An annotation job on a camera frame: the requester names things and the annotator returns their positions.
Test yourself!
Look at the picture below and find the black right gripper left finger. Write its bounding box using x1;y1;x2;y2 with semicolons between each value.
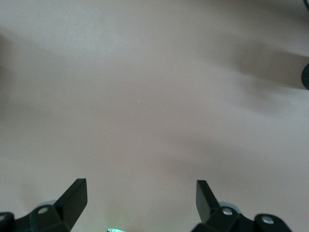
0;178;87;232

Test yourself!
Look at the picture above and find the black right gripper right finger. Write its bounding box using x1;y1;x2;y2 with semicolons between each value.
192;180;293;232

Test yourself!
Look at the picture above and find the black foam cylinder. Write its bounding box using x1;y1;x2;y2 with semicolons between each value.
301;63;309;90

